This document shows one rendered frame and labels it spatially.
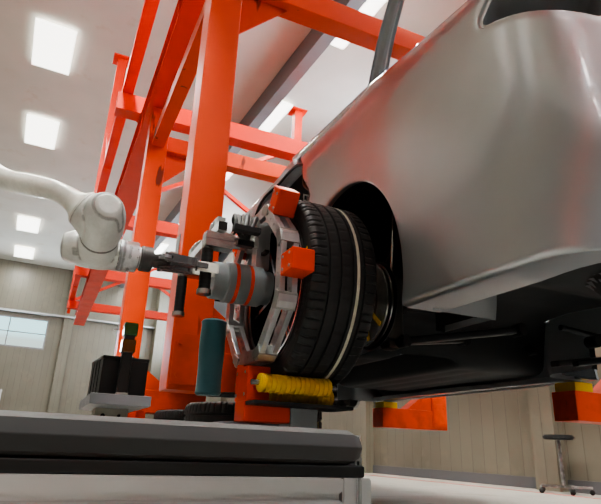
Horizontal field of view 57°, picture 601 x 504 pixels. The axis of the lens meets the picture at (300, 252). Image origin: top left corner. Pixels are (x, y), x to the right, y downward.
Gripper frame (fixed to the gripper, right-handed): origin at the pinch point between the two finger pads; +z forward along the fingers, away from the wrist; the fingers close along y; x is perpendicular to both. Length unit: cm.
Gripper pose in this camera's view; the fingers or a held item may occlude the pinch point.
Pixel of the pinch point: (206, 269)
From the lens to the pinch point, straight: 170.8
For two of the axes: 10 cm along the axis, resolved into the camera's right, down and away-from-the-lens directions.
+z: 9.1, 1.7, 3.8
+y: 4.2, -2.9, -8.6
